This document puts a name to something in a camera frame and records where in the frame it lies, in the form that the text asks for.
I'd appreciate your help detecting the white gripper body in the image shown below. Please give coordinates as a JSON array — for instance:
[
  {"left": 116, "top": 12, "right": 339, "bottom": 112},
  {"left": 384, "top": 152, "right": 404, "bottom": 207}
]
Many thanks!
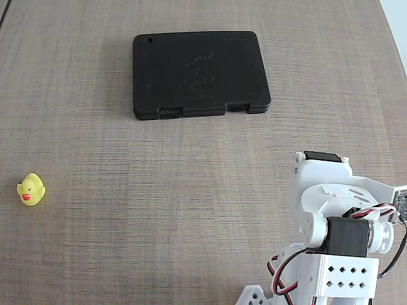
[{"left": 291, "top": 151, "right": 354, "bottom": 198}]

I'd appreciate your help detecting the yellow rubber duck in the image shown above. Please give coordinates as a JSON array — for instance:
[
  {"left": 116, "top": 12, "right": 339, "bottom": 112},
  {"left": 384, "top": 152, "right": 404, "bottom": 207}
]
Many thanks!
[{"left": 16, "top": 172, "right": 46, "bottom": 207}]

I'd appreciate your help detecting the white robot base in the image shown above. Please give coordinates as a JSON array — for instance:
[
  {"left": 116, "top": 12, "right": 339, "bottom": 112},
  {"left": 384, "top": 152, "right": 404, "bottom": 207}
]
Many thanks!
[{"left": 237, "top": 285, "right": 272, "bottom": 305}]

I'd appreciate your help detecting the black plastic case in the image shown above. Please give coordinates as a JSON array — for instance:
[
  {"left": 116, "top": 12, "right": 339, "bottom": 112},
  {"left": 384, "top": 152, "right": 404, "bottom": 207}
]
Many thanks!
[{"left": 132, "top": 30, "right": 272, "bottom": 121}]

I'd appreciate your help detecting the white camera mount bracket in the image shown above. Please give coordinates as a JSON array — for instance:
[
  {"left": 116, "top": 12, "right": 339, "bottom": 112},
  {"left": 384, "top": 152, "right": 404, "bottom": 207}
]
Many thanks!
[{"left": 319, "top": 176, "right": 397, "bottom": 220}]

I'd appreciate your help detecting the red black white servo cable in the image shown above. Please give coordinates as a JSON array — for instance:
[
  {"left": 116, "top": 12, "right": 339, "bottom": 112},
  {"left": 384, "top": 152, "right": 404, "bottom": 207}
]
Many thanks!
[
  {"left": 269, "top": 247, "right": 307, "bottom": 305},
  {"left": 350, "top": 203, "right": 398, "bottom": 222}
]

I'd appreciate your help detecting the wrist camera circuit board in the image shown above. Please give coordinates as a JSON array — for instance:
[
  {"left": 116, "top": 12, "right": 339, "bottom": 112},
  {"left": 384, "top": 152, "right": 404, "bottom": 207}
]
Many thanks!
[{"left": 391, "top": 185, "right": 407, "bottom": 224}]

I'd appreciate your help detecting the black camera cable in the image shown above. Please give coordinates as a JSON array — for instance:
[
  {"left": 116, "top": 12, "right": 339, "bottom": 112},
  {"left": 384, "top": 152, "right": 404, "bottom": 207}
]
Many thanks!
[{"left": 377, "top": 219, "right": 407, "bottom": 280}]

